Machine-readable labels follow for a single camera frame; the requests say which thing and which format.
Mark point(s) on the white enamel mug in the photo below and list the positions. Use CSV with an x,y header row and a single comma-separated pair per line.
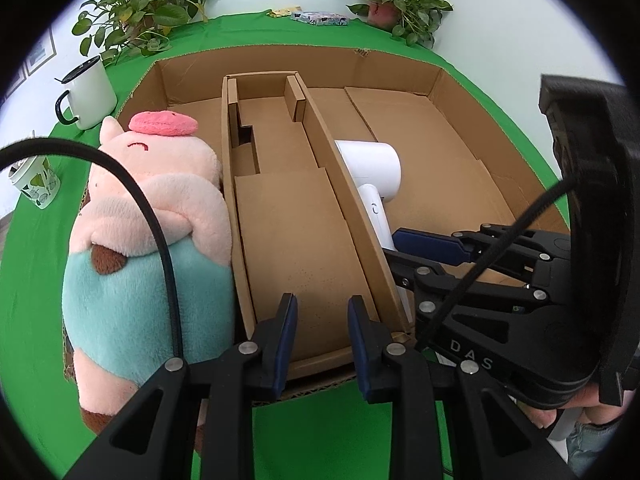
x,y
92,92

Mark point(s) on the large cardboard box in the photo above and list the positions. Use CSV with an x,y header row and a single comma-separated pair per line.
x,y
425,120

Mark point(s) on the group of framed wall certificates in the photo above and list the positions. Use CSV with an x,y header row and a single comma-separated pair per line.
x,y
42,55

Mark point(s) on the white hair dryer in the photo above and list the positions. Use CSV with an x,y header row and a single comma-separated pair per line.
x,y
372,160

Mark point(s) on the yellow cloth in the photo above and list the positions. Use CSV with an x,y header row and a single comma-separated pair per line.
x,y
282,12

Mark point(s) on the person's blue jeans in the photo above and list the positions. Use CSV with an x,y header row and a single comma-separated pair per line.
x,y
592,447

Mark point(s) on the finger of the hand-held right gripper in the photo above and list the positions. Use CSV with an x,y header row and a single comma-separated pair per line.
x,y
415,272
430,247

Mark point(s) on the pink pig plush toy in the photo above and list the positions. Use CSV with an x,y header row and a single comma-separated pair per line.
x,y
140,300

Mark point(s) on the large potted green plant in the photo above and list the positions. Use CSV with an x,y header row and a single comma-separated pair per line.
x,y
145,5

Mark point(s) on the leaf print paper cup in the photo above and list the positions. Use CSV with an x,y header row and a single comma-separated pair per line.
x,y
40,185

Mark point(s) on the patterned tissue packet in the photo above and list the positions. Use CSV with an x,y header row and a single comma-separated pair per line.
x,y
320,18

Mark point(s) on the person's right hand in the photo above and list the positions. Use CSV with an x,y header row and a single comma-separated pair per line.
x,y
542,416

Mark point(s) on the long narrow cardboard box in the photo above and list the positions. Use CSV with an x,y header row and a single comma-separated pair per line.
x,y
295,240

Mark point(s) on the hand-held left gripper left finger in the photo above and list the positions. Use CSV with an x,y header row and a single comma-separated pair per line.
x,y
285,340

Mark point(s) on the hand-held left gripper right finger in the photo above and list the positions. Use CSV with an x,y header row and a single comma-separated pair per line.
x,y
360,350

